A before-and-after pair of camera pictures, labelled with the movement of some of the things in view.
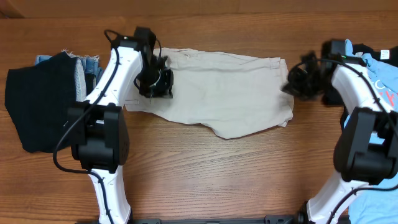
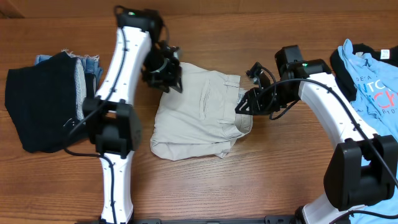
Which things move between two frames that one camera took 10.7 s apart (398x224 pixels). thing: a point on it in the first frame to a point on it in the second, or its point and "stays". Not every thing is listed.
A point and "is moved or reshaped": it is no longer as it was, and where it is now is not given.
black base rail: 268,219 stays
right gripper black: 300,82 to 257,99
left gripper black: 164,91 to 173,73
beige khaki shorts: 234,94 is moved or reshaped
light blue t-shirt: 377,204 stays
